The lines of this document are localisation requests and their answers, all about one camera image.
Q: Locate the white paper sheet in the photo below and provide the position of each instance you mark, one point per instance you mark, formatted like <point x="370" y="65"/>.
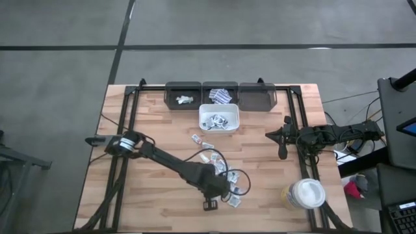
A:
<point x="344" y="158"/>

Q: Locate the monitor with blue screen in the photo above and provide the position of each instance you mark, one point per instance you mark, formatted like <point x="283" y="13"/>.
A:
<point x="410" y="128"/>

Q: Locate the disinfecting wipes canister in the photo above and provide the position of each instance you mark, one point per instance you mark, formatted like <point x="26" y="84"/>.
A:
<point x="307" y="193"/>

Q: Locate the grey metal stand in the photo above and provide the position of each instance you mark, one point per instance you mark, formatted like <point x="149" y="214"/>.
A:
<point x="26" y="160"/>

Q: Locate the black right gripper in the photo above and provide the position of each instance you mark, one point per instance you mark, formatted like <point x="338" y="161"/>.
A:
<point x="289" y="135"/>

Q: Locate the black keyboard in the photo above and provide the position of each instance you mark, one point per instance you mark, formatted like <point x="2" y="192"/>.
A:
<point x="404" y="221"/>

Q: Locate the white plastic bin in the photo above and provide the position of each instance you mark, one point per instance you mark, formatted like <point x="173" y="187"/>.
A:
<point x="234" y="110"/>

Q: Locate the black side desk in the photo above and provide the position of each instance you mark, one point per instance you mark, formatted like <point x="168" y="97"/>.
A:
<point x="390" y="107"/>

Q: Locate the small white packet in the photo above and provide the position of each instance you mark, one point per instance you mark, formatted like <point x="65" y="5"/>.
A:
<point x="205" y="124"/>

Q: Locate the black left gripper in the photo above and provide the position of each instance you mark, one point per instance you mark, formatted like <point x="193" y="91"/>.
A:
<point x="211" y="183"/>

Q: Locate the black pole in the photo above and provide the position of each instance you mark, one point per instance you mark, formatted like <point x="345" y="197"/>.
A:
<point x="404" y="81"/>

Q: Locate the grey plastic bin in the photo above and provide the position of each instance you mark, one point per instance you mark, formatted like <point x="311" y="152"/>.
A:
<point x="257" y="97"/>
<point x="174" y="92"/>
<point x="205" y="94"/>

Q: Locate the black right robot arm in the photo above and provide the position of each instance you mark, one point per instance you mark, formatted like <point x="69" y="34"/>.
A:
<point x="338" y="135"/>

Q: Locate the black aluminium table frame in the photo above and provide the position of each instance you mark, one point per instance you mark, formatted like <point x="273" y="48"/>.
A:
<point x="149" y="88"/>

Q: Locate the red fabric item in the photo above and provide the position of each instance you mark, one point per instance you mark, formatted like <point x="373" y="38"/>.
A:
<point x="352" y="191"/>

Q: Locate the grey fabric item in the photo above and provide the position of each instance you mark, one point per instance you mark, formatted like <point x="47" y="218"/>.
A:
<point x="362" y="182"/>

